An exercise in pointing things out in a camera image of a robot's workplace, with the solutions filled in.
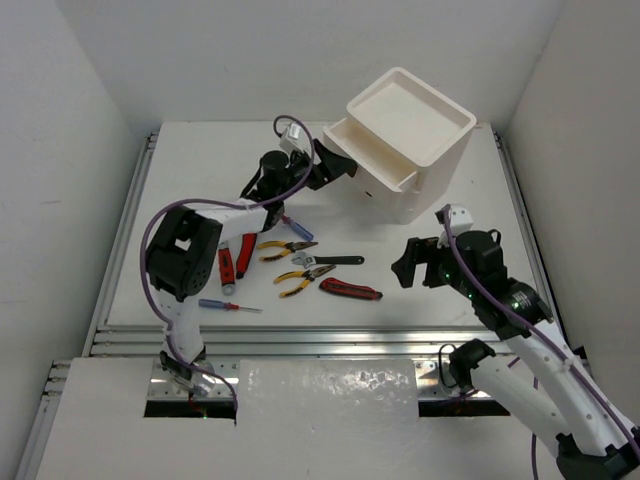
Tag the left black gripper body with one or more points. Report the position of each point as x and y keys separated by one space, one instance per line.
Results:
x=317 y=170

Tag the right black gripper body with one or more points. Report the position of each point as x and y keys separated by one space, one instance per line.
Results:
x=450 y=274

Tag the white top drawer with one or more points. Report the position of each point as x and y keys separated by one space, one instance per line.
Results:
x=376 y=160

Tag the blue screwdriver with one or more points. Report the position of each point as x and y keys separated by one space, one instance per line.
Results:
x=298 y=229
x=227 y=306

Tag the white drawer cabinet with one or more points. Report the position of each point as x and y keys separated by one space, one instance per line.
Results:
x=426 y=127

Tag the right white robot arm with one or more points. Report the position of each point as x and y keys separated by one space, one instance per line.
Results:
x=564 y=408

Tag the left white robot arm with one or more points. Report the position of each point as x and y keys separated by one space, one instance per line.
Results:
x=177 y=257

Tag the red utility knife left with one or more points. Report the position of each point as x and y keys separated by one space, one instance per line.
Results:
x=244 y=257

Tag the yellow pliers upper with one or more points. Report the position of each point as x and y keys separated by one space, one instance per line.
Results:
x=287 y=248

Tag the yellow pliers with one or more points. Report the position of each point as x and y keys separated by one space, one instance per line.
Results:
x=287 y=248
x=306 y=277

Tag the red black utility knife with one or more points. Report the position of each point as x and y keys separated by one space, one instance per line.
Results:
x=340 y=288

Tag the black adjustable wrench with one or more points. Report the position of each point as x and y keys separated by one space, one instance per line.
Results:
x=306 y=260

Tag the red adjustable wrench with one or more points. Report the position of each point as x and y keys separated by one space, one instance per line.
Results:
x=226 y=269

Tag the yellow pliers lower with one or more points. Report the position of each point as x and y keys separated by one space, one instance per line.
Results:
x=306 y=277

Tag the blue screwdriver front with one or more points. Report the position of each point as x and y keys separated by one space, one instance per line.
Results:
x=227 y=306

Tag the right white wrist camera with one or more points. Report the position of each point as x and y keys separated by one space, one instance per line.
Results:
x=459 y=220

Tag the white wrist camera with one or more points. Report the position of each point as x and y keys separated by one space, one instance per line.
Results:
x=292 y=138
x=459 y=220

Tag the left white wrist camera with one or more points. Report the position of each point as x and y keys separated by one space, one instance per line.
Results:
x=292 y=138

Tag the aluminium table frame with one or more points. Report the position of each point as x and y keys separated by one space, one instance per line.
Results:
x=330 y=388

